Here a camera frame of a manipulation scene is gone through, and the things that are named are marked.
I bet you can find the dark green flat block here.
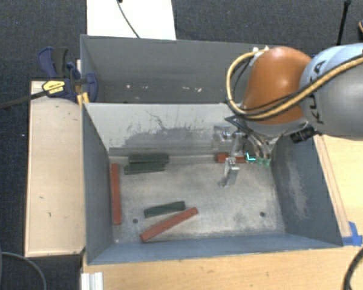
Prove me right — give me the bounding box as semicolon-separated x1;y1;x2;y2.
123;162;166;176
128;152;171;164
143;201;186;219

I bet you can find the black cylinder on white bracket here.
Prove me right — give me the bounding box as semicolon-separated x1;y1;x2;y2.
289;126;318;145

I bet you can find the red-brown flat block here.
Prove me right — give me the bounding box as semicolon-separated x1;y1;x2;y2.
215;152;246;164
110;163;123;226
139;207;199;243

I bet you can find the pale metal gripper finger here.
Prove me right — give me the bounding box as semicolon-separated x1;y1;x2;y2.
227;166;241;188
218;157;237;189

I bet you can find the grey metal bin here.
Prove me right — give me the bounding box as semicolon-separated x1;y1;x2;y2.
79;34;344;266

